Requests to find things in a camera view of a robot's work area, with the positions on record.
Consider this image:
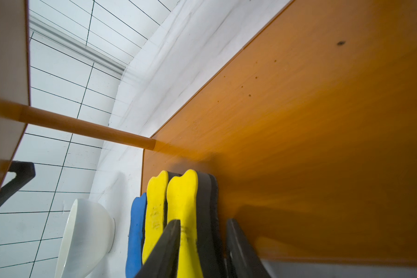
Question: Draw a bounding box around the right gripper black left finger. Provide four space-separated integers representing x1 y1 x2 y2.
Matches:
135 220 181 278

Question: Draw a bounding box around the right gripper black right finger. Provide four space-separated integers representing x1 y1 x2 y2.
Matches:
226 218 271 278

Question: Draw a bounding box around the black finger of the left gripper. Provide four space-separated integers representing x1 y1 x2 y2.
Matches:
0 161 36 207

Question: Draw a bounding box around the yellow bottom eraser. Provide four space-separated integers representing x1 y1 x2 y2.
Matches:
166 169 227 278
142 170 181 264

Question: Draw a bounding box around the blue bottom eraser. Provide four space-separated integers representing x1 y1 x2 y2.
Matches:
125 193 147 278

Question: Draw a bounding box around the orange two-tier shelf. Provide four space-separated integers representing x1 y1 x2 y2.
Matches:
0 0 417 268

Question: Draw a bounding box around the white upturned bowl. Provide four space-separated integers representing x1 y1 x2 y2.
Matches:
55 199 115 278

